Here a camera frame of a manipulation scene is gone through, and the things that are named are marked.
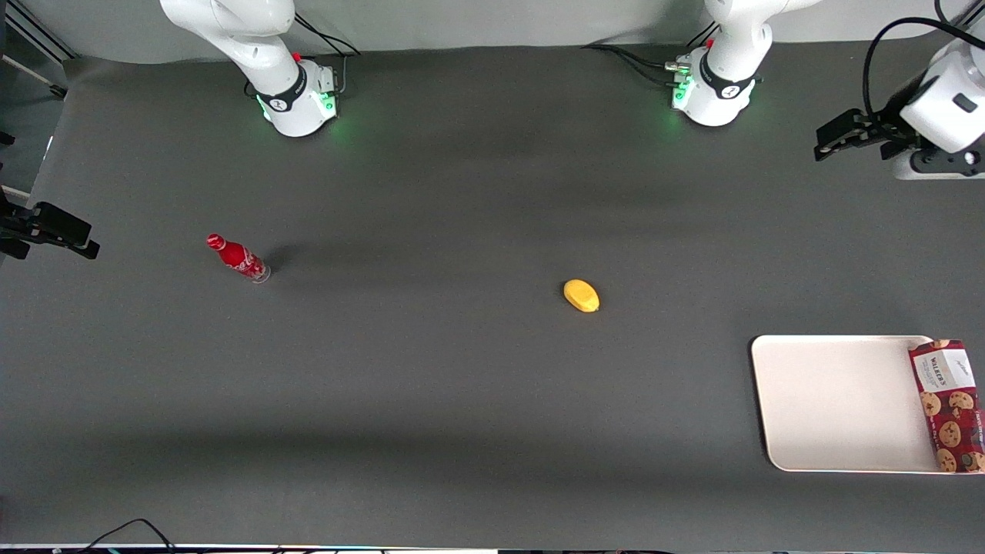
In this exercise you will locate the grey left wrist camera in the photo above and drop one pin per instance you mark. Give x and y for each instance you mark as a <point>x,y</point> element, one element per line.
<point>943,165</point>

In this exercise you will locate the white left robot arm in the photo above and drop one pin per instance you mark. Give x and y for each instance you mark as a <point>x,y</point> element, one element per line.
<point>719,92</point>

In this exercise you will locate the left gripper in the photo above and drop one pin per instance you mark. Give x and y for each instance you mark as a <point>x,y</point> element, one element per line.
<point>879,126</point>

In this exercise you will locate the white rectangular tray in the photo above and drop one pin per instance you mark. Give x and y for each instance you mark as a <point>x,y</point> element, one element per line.
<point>839,404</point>

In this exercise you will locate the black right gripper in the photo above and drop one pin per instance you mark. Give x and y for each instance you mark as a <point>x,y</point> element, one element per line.
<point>38,221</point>

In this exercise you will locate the aluminium frame rail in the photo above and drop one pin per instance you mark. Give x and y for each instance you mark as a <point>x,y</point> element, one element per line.
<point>38,31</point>

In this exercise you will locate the red cola bottle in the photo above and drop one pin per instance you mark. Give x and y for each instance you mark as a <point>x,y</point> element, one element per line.
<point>238,258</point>

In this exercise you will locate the red cookie box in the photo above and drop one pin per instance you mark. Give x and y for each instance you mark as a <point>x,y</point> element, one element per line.
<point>950,408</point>

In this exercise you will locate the yellow lemon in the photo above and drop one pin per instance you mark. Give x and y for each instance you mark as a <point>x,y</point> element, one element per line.
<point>582,295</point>

